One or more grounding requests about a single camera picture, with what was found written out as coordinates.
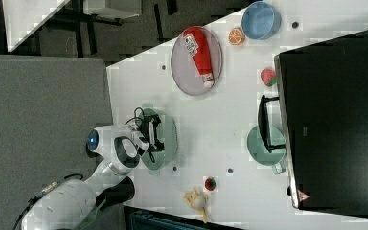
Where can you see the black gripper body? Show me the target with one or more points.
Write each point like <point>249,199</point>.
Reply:
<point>148,127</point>

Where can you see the peeled banana toy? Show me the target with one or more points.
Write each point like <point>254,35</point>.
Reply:
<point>197,200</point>

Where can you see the black toaster oven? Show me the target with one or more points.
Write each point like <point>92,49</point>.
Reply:
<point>323,98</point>

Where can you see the mint green plastic strainer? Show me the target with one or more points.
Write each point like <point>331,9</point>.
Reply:
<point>167,134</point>

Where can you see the small red tomato toy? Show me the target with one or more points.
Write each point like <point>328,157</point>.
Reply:
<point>210,184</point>

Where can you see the black cylinder cup lower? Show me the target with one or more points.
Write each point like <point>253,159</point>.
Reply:
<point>118,194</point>

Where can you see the red strawberry toy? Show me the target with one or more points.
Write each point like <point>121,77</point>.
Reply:
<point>268,77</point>

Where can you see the red ketchup bottle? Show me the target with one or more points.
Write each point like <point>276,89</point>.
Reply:
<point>198,48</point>

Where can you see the blue bowl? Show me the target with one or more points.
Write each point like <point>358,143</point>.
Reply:
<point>260,21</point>

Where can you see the green spatula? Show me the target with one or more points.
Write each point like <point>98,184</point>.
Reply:
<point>91,218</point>

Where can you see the grey round plate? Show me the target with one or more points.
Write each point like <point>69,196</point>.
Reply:
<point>184,71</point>

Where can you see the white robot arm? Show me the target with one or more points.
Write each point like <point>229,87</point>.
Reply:
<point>67,203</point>

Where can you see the orange slice toy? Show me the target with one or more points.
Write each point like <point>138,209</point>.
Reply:
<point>236,36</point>

